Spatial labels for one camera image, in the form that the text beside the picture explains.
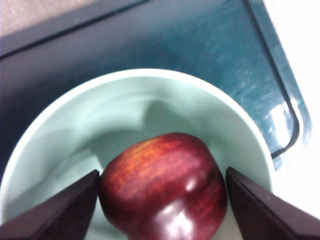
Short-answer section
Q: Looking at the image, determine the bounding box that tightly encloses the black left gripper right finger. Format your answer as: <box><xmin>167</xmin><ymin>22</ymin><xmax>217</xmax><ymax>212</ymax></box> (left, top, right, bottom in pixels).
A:
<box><xmin>225</xmin><ymin>166</ymin><xmax>320</xmax><ymax>240</ymax></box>

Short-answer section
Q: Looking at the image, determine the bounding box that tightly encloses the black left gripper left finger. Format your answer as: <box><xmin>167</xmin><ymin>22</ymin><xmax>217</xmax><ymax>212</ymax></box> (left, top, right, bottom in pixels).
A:
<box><xmin>0</xmin><ymin>169</ymin><xmax>101</xmax><ymax>240</ymax></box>

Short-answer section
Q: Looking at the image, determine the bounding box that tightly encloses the dark red plum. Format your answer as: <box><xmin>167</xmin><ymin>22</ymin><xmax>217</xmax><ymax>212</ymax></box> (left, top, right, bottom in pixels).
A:
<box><xmin>98</xmin><ymin>132</ymin><xmax>229</xmax><ymax>240</ymax></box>

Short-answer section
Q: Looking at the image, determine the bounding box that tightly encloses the teal ribbed bowl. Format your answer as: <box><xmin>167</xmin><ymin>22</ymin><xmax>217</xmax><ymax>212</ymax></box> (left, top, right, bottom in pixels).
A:
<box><xmin>0</xmin><ymin>68</ymin><xmax>274</xmax><ymax>240</ymax></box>

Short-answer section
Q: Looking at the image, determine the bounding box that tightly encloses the black rectangular tray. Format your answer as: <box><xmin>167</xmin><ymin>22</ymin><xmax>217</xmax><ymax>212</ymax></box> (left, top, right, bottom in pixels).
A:
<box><xmin>0</xmin><ymin>0</ymin><xmax>313</xmax><ymax>173</ymax></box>

